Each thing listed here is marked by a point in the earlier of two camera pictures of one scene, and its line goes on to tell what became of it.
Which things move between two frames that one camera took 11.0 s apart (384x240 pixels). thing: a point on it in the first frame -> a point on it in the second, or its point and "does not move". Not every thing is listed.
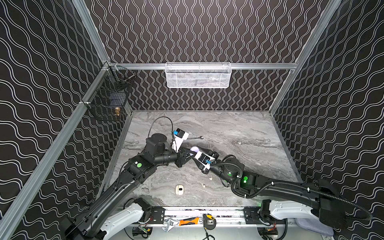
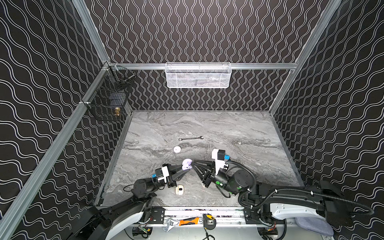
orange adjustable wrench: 169,223 does not move
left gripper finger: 185,155 -> 177,171
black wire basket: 109,96 does not move
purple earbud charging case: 195,149 -> 186,164
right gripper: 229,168 -> 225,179
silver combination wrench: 200,137 does not move
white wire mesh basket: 198,75 does not move
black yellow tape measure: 209,222 does not move
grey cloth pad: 313,224 does not move
